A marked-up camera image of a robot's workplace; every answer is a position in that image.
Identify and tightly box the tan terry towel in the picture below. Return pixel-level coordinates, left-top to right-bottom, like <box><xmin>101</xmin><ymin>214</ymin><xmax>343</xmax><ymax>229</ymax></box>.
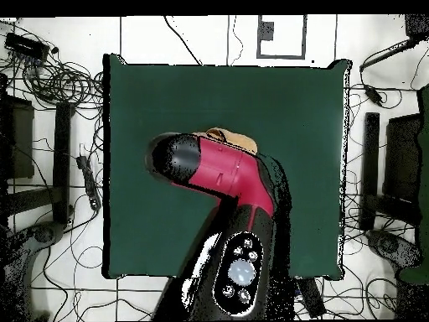
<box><xmin>192</xmin><ymin>127</ymin><xmax>259</xmax><ymax>156</ymax></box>

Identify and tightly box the black flat bar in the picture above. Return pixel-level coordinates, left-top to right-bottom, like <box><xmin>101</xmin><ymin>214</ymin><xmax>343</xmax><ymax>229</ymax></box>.
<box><xmin>360</xmin><ymin>112</ymin><xmax>380</xmax><ymax>231</ymax></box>
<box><xmin>52</xmin><ymin>101</ymin><xmax>74</xmax><ymax>225</ymax></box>

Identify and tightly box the dark green table cloth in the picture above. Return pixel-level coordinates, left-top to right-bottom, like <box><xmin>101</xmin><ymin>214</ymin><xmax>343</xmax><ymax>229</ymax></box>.
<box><xmin>102</xmin><ymin>53</ymin><xmax>351</xmax><ymax>281</ymax></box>

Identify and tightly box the black power strip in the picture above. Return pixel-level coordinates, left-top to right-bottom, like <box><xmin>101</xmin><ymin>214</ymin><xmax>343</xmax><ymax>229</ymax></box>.
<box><xmin>75</xmin><ymin>154</ymin><xmax>102</xmax><ymax>211</ymax></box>

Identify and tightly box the black oblong box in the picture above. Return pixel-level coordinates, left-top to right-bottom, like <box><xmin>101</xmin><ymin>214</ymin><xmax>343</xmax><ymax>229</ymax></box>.
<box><xmin>296</xmin><ymin>277</ymin><xmax>327</xmax><ymax>319</ymax></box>

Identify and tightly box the black power adapter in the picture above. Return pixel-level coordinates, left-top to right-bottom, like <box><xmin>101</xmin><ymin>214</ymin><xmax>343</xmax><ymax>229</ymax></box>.
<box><xmin>364</xmin><ymin>84</ymin><xmax>384</xmax><ymax>106</ymax></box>

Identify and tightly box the dark grey stand base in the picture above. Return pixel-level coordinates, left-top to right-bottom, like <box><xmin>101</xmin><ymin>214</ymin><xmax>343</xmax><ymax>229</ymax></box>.
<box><xmin>0</xmin><ymin>221</ymin><xmax>65</xmax><ymax>321</ymax></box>
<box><xmin>365</xmin><ymin>229</ymin><xmax>422</xmax><ymax>270</ymax></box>

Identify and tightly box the black rectangular box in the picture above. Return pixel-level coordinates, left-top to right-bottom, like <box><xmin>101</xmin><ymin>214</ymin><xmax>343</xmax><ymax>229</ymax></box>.
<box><xmin>0</xmin><ymin>95</ymin><xmax>35</xmax><ymax>180</ymax></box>
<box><xmin>382</xmin><ymin>113</ymin><xmax>421</xmax><ymax>203</ymax></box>

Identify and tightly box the dark green cloth panel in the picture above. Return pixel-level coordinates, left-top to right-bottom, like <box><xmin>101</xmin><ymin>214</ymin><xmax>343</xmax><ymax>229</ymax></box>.
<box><xmin>398</xmin><ymin>85</ymin><xmax>429</xmax><ymax>286</ymax></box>

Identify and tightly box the black boom pole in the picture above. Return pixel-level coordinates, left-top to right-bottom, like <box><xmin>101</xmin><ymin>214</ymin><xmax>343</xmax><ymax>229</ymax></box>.
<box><xmin>359</xmin><ymin>37</ymin><xmax>421</xmax><ymax>73</ymax></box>

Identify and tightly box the black floor cable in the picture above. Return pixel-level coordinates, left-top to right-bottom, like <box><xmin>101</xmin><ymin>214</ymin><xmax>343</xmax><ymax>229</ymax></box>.
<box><xmin>163</xmin><ymin>15</ymin><xmax>203</xmax><ymax>65</ymax></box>

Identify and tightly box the black cable bundle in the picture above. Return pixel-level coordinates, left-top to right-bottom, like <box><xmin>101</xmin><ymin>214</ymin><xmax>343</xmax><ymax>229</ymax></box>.
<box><xmin>19</xmin><ymin>60</ymin><xmax>104</xmax><ymax>109</ymax></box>

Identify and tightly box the black network switch box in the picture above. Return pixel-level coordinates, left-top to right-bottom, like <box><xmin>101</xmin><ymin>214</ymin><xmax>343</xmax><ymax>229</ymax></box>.
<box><xmin>4</xmin><ymin>31</ymin><xmax>50</xmax><ymax>62</ymax></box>

